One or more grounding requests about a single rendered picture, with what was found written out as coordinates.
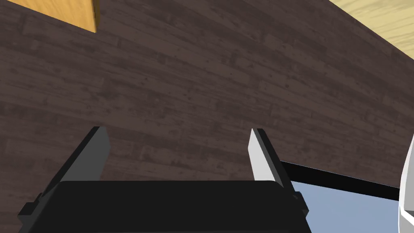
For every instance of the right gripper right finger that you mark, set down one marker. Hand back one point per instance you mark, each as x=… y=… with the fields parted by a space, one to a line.
x=260 y=161

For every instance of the orange wooden board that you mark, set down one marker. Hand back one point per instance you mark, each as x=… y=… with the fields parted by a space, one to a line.
x=61 y=11

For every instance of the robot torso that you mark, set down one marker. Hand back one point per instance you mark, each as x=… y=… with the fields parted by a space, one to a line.
x=408 y=194

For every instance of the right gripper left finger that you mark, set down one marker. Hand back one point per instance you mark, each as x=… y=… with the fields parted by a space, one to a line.
x=92 y=158

